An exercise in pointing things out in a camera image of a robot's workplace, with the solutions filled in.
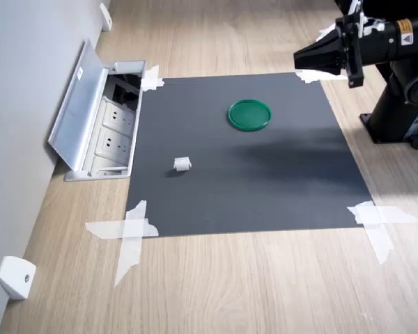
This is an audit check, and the small white plastic terminal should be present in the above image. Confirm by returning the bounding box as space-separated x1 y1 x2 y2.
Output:
173 156 192 173

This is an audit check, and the round green lid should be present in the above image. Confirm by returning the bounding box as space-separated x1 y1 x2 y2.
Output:
227 99 272 132

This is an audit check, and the white masking tape piece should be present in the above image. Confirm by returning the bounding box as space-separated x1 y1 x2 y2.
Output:
84 200 160 288
295 68 349 84
140 64 166 93
346 200 418 265

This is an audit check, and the dark grey mat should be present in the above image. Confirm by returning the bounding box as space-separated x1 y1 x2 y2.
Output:
125 72 374 238

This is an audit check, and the white power socket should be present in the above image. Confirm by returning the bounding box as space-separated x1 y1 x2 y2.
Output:
102 100 135 133
95 128 132 157

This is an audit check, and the white partition bracket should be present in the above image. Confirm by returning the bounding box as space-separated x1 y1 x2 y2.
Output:
0 255 38 301
99 2 113 32

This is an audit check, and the silver cable duct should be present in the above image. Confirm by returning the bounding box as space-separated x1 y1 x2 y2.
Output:
47 38 148 182

